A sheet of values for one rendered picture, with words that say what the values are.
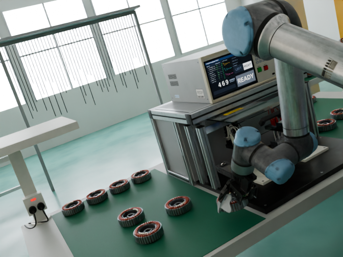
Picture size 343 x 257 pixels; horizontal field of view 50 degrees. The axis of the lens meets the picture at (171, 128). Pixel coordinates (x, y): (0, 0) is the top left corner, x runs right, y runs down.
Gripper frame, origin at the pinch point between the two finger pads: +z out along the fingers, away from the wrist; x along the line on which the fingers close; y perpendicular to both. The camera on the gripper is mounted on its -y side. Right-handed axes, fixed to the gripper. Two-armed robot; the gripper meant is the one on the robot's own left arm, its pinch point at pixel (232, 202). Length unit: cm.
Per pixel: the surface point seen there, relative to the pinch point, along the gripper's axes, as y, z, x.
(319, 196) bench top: 13.9, 2.0, 30.3
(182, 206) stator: -16.9, 13.6, -10.5
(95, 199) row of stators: -60, 39, -34
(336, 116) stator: -28, 20, 98
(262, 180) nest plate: -6.4, 7.2, 21.6
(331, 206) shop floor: -19, 105, 118
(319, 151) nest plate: -6, 7, 54
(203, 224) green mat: -3.0, 9.0, -10.0
